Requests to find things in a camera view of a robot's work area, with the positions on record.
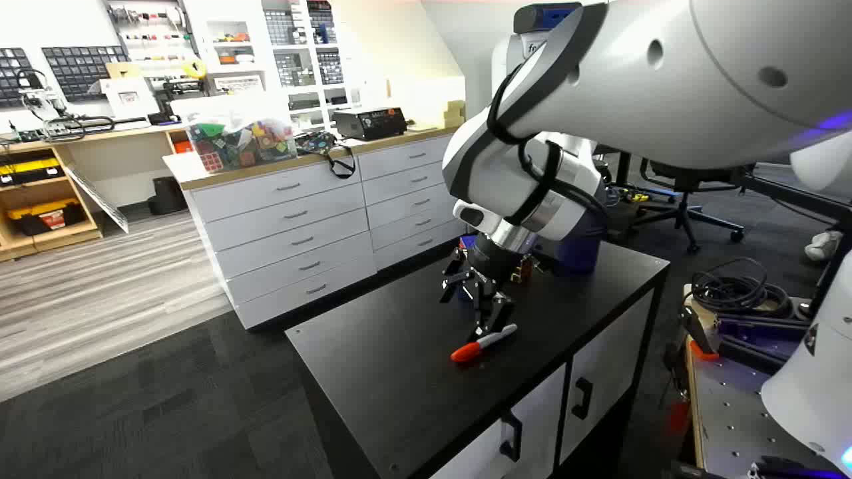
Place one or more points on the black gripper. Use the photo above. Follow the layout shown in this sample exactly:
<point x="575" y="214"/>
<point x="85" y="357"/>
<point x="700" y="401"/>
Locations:
<point x="493" y="270"/>

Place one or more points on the white pen with orange cap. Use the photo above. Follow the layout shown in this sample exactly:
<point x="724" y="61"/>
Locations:
<point x="481" y="347"/>

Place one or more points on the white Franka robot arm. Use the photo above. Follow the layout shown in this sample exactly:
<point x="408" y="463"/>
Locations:
<point x="674" y="79"/>

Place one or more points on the black cabinet with white doors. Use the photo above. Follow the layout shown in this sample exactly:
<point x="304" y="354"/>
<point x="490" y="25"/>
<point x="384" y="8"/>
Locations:
<point x="461" y="380"/>

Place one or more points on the small cardboard box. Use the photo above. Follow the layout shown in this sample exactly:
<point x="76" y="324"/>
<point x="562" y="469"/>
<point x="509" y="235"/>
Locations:
<point x="453" y="111"/>

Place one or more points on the white drawer cabinet wooden top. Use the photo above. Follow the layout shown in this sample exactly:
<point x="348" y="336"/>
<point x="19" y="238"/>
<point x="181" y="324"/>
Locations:
<point x="294" y="240"/>

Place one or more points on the black electronic device box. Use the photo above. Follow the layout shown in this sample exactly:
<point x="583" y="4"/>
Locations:
<point x="372" y="122"/>

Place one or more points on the black office chair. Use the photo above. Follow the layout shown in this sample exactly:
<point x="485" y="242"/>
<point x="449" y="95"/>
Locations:
<point x="688" y="190"/>

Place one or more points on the metal robot mounting table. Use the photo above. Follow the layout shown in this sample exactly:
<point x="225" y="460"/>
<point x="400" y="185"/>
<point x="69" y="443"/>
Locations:
<point x="736" y="415"/>

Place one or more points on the white pillar device blue top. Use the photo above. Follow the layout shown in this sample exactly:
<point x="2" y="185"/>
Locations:
<point x="543" y="16"/>

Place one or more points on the clear bin of colourful parts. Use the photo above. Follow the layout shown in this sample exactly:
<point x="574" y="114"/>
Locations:
<point x="241" y="145"/>

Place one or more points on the white sneaker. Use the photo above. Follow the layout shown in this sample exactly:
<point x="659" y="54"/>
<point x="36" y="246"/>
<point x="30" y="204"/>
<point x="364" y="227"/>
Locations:
<point x="823" y="246"/>

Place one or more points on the white paper sheet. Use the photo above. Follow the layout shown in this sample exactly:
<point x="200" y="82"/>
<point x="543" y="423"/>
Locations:
<point x="184" y="165"/>

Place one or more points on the black floor bin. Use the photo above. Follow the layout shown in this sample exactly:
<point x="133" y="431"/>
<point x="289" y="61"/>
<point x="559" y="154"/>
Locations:
<point x="167" y="195"/>

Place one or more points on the white leaning panel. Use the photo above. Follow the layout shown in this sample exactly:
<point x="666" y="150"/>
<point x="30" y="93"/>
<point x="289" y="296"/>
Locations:
<point x="97" y="199"/>

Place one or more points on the wooden top workbench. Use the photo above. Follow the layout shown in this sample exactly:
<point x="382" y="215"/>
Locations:
<point x="107" y="154"/>

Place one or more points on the wooden open shelf unit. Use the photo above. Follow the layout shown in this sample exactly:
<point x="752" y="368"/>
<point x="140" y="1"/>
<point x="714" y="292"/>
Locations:
<point x="43" y="222"/>

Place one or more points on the yellow tool case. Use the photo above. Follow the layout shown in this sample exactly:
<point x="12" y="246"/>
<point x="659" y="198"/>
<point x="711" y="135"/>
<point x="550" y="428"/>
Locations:
<point x="27" y="171"/>

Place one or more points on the white wall shelving unit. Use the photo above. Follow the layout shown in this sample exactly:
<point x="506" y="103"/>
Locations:
<point x="266" y="54"/>

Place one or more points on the black wall pegboard panel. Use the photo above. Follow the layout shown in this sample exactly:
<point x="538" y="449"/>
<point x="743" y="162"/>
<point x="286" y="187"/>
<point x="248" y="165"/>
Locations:
<point x="83" y="69"/>
<point x="14" y="74"/>

